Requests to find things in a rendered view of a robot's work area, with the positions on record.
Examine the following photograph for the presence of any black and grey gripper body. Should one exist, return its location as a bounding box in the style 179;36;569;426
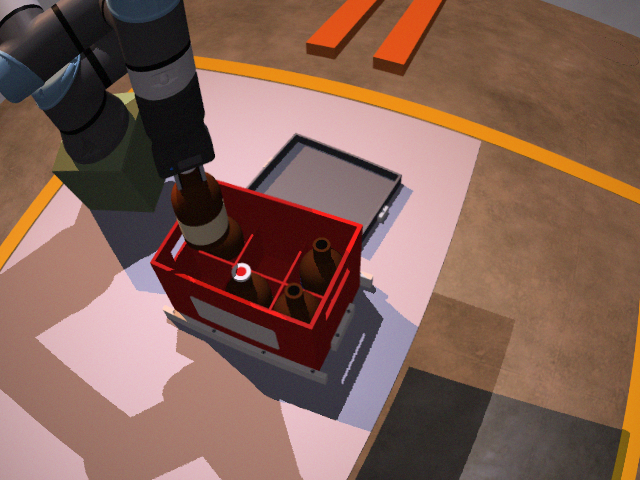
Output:
126;44;215;179

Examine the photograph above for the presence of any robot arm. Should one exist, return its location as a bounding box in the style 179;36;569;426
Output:
0;0;191;164

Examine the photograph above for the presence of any brown glass bottle with green label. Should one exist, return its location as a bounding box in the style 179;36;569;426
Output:
225;263;273;309

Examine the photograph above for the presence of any red crate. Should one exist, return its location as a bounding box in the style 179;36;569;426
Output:
165;184;363;371

